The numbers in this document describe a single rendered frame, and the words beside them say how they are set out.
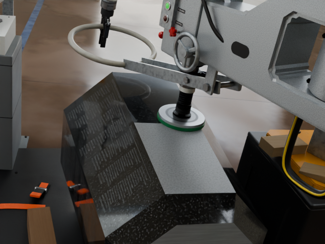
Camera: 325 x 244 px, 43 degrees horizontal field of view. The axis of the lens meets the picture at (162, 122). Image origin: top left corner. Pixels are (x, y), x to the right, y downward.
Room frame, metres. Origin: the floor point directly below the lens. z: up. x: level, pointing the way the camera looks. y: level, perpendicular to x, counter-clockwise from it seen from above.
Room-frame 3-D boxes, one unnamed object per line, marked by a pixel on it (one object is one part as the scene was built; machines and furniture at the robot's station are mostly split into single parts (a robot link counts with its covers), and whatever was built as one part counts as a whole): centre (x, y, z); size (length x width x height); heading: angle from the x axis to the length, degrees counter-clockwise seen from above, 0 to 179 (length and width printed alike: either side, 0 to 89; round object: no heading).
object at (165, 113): (1.70, -0.08, 0.87); 0.21 x 0.21 x 0.01
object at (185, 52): (1.53, -0.07, 1.22); 0.15 x 0.10 x 0.15; 40
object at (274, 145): (1.72, -0.57, 0.81); 0.20 x 0.10 x 0.05; 118
